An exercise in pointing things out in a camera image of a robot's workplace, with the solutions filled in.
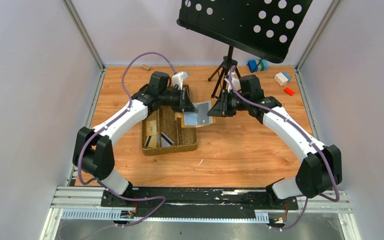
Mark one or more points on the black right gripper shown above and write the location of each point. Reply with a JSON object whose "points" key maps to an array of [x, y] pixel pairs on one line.
{"points": [[225, 103]]}

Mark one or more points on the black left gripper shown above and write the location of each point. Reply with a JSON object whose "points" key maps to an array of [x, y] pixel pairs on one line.
{"points": [[183, 100]]}

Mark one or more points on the yellow leather card holder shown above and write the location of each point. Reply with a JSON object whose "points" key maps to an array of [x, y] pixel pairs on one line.
{"points": [[198, 118]]}

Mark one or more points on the beige illustrated card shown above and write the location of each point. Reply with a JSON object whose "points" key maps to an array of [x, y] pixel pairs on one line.
{"points": [[151, 128]]}

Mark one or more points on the white card with black stripe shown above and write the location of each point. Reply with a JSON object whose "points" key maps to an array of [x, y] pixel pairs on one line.
{"points": [[151, 141]]}

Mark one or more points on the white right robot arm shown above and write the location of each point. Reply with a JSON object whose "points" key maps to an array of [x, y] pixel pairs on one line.
{"points": [[320, 165]]}

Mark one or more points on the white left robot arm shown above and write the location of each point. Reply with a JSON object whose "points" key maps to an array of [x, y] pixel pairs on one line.
{"points": [[93, 150]]}

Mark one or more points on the woven straw divided tray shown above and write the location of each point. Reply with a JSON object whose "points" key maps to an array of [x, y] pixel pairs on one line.
{"points": [[185, 139]]}

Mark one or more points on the blue green toy block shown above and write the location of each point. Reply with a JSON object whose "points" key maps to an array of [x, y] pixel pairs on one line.
{"points": [[257, 65]]}

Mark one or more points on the small wooden block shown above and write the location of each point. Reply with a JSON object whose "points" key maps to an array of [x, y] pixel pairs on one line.
{"points": [[146, 67]]}

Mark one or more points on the white blue toy block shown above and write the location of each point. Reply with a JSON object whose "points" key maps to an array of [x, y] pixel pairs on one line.
{"points": [[282, 78]]}

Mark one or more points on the red toy block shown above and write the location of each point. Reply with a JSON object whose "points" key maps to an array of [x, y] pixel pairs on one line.
{"points": [[289, 91]]}

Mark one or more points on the black music stand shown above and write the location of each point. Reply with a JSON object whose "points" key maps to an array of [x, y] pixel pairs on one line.
{"points": [[263, 28]]}

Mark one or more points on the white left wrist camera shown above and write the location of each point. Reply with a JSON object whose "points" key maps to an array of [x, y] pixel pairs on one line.
{"points": [[178, 79]]}

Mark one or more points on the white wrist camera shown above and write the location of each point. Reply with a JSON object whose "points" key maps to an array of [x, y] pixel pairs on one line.
{"points": [[178, 79], [235, 83]]}

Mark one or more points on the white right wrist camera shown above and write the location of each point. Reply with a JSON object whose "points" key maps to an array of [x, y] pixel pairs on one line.
{"points": [[235, 83]]}

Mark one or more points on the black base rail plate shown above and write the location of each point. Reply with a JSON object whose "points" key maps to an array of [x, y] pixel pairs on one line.
{"points": [[199, 202]]}

